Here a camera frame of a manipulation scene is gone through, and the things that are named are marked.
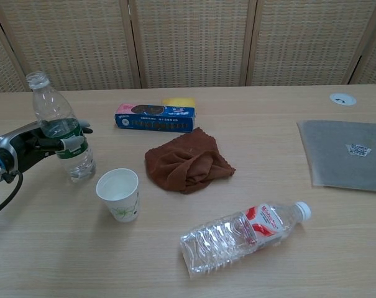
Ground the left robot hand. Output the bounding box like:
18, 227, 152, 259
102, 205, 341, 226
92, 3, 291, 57
0, 119, 94, 174

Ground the green label plastic bottle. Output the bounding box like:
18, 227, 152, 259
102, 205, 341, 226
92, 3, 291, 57
25, 71, 97, 183

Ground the white paper cup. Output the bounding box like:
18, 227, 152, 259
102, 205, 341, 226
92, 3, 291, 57
96, 168, 141, 224

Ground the red label plastic bottle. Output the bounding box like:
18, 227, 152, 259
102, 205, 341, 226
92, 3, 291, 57
179, 201, 312, 279

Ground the blue cookie box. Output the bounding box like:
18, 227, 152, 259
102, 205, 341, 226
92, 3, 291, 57
114, 103, 197, 132

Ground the yellow sponge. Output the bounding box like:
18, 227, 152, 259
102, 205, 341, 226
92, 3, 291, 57
161, 97, 197, 108

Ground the brown cloth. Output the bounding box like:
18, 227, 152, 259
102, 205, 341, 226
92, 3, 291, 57
144, 127, 237, 195

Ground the woven folding screen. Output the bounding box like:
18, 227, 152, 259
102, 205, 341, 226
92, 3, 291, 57
0, 0, 376, 96

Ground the grey mat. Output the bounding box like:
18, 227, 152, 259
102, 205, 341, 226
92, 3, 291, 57
296, 120, 376, 194

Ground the white QR code sticker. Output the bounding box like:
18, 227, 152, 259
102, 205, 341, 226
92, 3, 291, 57
346, 143, 370, 158

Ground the black cable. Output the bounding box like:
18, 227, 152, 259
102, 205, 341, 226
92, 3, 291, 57
0, 169, 24, 220

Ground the white cable grommet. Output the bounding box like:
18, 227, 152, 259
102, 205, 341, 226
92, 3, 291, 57
329, 93, 357, 107

